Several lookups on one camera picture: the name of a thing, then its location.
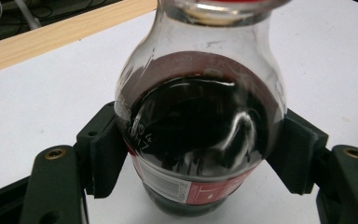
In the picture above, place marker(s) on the white table cover board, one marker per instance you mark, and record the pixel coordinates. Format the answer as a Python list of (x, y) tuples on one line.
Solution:
[(43, 102)]

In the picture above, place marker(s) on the cola bottle with red cap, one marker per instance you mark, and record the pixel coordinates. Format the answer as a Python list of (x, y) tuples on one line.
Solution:
[(199, 124)]

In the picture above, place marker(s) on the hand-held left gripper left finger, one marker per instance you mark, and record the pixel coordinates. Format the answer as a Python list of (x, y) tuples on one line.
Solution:
[(105, 149)]

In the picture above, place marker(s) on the wooden table edge strip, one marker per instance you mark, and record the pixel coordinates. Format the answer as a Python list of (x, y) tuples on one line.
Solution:
[(43, 40)]

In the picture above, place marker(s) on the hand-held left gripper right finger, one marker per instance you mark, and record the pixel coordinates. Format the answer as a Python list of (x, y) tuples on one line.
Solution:
[(295, 152)]

